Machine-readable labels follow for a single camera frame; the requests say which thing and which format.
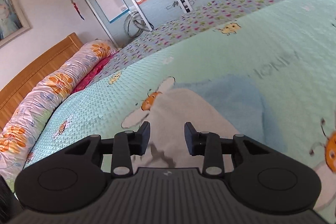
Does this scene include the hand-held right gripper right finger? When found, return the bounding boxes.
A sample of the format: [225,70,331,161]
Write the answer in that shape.
[184,122,266,177]

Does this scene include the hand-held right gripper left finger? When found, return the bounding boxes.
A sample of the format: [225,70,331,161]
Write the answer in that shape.
[64,121,151,178]

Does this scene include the light blue shorts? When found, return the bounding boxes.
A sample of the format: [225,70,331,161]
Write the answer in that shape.
[173,74,288,152]

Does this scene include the red pillow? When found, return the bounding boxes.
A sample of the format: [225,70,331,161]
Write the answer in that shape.
[72,52,118,93]

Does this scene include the green bee-print quilt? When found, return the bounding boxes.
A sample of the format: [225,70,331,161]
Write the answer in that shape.
[22,0,336,216]

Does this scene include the purple heart-print bedsheet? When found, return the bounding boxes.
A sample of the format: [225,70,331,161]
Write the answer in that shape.
[101,0,322,77]

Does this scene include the wooden headboard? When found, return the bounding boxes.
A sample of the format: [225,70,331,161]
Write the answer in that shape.
[0,32,83,130]

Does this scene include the red hanging knot ornament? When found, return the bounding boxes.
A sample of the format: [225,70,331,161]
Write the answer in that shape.
[69,0,85,20]

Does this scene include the blue-framed wall chart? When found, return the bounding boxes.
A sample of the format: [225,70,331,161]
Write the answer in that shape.
[92,0,130,23]

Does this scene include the framed wall picture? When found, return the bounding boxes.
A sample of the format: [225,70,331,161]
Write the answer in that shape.
[0,0,32,47]

